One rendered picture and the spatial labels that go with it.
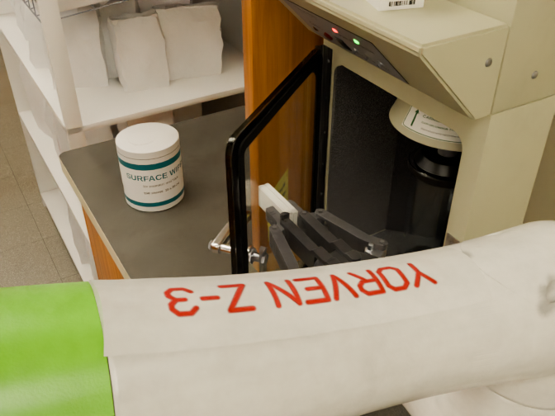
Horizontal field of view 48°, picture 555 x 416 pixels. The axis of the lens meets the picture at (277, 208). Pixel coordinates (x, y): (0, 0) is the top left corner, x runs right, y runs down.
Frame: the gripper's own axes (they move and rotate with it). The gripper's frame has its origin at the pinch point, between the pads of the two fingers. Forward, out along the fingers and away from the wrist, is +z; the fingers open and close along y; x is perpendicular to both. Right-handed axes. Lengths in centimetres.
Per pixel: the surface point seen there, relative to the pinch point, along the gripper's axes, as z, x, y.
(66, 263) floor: 164, 128, 7
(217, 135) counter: 76, 34, -27
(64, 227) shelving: 179, 120, 3
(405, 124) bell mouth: 1.8, -5.0, -20.7
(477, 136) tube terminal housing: -11.6, -10.0, -19.0
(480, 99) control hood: -12.8, -15.6, -16.7
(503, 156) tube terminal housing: -12.7, -6.9, -22.7
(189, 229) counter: 43, 34, -5
